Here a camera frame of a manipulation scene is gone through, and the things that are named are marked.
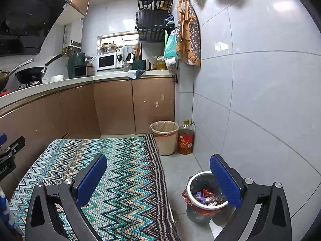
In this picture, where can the black frying pan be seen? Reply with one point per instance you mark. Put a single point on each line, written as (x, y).
(34, 74)

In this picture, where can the dark green kettle appliance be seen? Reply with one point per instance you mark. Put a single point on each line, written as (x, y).
(76, 65)

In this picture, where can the zigzag patterned table cloth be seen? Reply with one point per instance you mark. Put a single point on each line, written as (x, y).
(129, 203)

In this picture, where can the teal hanging bag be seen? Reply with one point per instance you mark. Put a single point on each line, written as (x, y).
(170, 46)

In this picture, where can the orange patterned apron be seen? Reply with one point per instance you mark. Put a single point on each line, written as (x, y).
(188, 38)

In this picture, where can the white water heater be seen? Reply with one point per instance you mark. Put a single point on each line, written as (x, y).
(73, 34)

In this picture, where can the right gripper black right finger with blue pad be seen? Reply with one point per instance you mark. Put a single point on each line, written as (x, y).
(228, 179)

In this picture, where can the brown kitchen cabinets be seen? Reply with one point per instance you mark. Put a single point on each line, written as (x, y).
(86, 110)

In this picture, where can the black range hood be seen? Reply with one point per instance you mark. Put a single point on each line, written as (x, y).
(25, 24)

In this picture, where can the beige waste bin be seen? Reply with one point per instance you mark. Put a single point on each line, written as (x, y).
(165, 134)

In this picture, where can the white small trash bin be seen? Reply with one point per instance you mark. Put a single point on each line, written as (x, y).
(197, 212)

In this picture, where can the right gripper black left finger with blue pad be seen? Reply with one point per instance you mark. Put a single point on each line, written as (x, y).
(88, 179)

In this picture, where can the purple plastic bag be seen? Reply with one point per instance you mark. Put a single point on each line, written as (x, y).
(199, 197)

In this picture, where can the red snack wrapper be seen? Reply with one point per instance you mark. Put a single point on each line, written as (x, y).
(206, 193)

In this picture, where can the blue white gloved left hand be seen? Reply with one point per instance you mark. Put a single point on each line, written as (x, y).
(5, 212)

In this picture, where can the black dish rack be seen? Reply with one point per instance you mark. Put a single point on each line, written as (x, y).
(154, 20)

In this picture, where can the steel pot with handle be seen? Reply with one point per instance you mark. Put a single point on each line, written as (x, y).
(5, 75)

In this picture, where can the white microwave oven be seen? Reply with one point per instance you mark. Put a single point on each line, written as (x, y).
(108, 61)

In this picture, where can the cooking oil bottle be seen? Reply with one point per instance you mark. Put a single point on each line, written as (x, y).
(186, 137)

